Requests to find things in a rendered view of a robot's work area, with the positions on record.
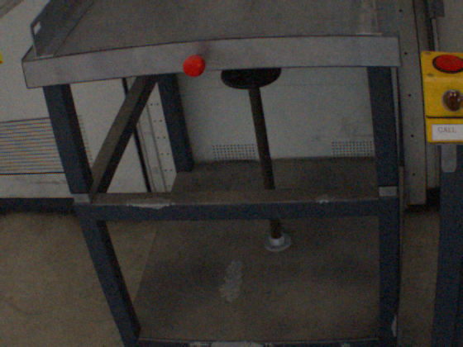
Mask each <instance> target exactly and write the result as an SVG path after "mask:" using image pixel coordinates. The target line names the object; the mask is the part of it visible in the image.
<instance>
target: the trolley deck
mask: <svg viewBox="0 0 463 347"><path fill-rule="evenodd" d="M356 2H357V0H95V1H94V2H93V4H92V6H91V7H90V8H89V9H88V10H87V11H86V12H85V14H84V16H83V17H81V19H80V20H79V22H78V24H77V25H76V26H75V27H74V29H73V30H72V31H71V32H70V33H69V35H68V37H67V38H66V40H65V41H64V43H63V44H62V46H61V47H60V48H59V49H58V51H57V52H56V53H55V54H54V56H53V57H50V58H42V59H34V56H35V52H34V48H33V44H32V46H31V47H30V48H29V49H28V50H27V52H26V53H25V54H24V56H23V57H22V58H21V66H22V69H23V70H22V71H23V73H24V78H25V80H26V81H25V83H26V89H30V88H42V87H49V86H56V85H63V84H71V83H85V82H89V81H102V80H104V79H119V78H134V77H140V76H148V75H164V74H179V73H184V70H183V63H184V61H185V59H186V58H187V57H189V56H191V55H197V54H200V55H202V57H203V58H204V60H205V62H206V64H205V69H204V71H203V72H212V71H221V70H227V69H236V70H243V69H274V68H305V67H314V68H320V67H333V68H335V67H348V68H350V67H362V68H364V67H375V68H378V67H386V68H392V67H398V68H402V57H401V46H400V36H399V19H398V10H397V2H396V0H380V5H381V8H380V12H381V22H382V28H381V30H382V36H375V35H371V36H365V35H359V36H358V35H357V34H356V33H357V31H356V25H357V21H356V18H357V12H356V9H357V3H356Z"/></svg>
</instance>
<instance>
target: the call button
mask: <svg viewBox="0 0 463 347"><path fill-rule="evenodd" d="M436 65H437V66H438V67H439V68H441V69H446V70H448V71H451V70H458V69H459V68H461V67H462V65H463V64H462V62H461V60H460V59H459V58H458V57H456V56H454V55H441V56H439V57H438V58H437V59H436Z"/></svg>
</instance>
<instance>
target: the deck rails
mask: <svg viewBox="0 0 463 347"><path fill-rule="evenodd" d="M94 1H95V0H49V2H48V3H47V4H46V5H45V6H44V7H43V8H42V9H41V10H40V12H39V14H38V15H37V16H36V17H35V18H34V19H33V20H32V22H31V24H30V25H29V28H30V33H31V38H32V43H33V48H34V52H35V56H34V59H42V58H50V57H53V56H54V54H55V53H56V52H57V51H58V49H59V48H60V47H61V46H62V44H63V43H64V41H65V40H66V38H67V37H68V35H69V33H70V32H71V31H72V30H73V29H74V27H75V26H76V25H77V24H78V22H79V20H80V19H81V17H83V16H84V14H85V12H86V11H87V10H88V9H89V8H90V7H91V6H92V4H93V2H94ZM356 3H357V9H356V12H357V18H356V21H357V25H356V31H357V33H356V34H357V35H358V36H359V35H365V36H371V35H375V36H382V30H381V28H382V22H381V12H380V8H381V5H380V0H357V2H356ZM38 22H39V24H40V25H39V27H40V29H39V30H38V31H37V33H36V34H35V31H34V28H35V26H36V24H37V23H38Z"/></svg>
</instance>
